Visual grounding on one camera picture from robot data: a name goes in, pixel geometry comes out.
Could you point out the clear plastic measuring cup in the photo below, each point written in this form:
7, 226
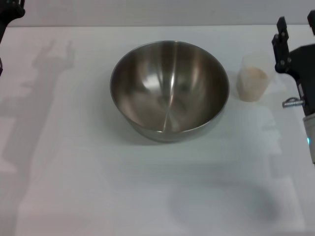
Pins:
258, 60

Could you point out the stainless steel mixing bowl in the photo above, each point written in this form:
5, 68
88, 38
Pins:
169, 91

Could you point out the white rice grains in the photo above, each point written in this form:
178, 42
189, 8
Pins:
252, 81

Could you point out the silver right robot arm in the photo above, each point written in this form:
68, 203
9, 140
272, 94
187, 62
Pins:
310, 137

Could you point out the silver right wrist connector plug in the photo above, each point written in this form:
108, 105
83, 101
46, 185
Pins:
292, 103

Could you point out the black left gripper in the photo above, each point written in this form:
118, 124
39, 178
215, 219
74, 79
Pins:
7, 11

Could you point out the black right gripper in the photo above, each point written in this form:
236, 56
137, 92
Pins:
305, 66

